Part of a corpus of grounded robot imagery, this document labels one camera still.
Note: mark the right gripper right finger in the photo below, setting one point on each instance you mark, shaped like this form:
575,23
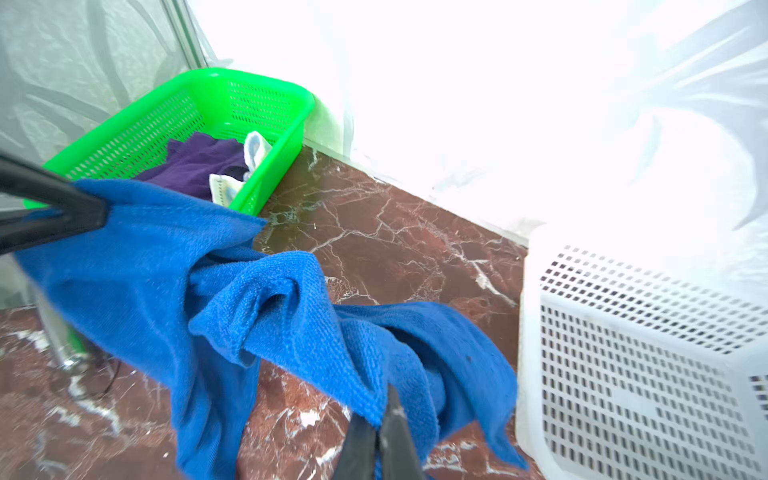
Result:
398,455

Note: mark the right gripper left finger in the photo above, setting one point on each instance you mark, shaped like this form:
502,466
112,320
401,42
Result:
357,458

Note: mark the blue towel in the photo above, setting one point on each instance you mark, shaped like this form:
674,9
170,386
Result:
172,286

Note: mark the purple towel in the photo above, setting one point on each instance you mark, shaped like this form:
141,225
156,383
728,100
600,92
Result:
187,167

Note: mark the white light-blue towel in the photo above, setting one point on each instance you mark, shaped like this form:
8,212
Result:
235,164

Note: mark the green plastic basket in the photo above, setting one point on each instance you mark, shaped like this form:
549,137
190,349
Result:
223,103

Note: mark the white plastic basket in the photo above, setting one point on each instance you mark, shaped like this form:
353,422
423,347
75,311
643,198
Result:
634,366

